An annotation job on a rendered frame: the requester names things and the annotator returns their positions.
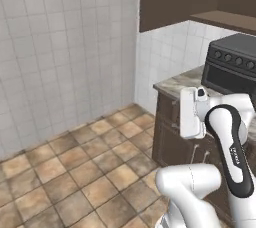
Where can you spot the black stove with knobs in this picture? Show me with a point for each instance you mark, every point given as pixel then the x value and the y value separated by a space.
pixel 230 68

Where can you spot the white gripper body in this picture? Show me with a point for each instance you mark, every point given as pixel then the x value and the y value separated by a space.
pixel 190 115

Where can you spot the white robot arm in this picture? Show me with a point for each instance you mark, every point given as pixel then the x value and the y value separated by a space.
pixel 186 185

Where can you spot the dark brown drawer front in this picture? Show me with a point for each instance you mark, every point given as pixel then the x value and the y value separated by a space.
pixel 166 107

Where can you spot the dark brown base cabinet door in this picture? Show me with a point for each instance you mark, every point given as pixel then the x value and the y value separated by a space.
pixel 171 145
pixel 216 153

